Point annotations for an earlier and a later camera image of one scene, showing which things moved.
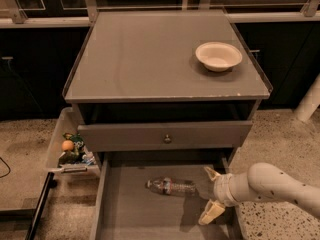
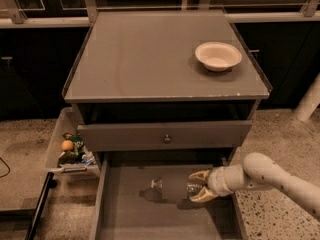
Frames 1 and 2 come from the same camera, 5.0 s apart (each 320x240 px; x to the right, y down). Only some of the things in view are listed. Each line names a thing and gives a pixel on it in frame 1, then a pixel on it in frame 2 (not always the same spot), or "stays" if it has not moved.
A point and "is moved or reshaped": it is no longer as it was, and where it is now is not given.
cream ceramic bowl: x=218 y=56 stays
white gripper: x=221 y=188 → x=218 y=181
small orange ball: x=67 y=145 stays
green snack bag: x=73 y=156 stays
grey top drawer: x=165 y=136 stays
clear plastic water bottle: x=172 y=186 is moved or reshaped
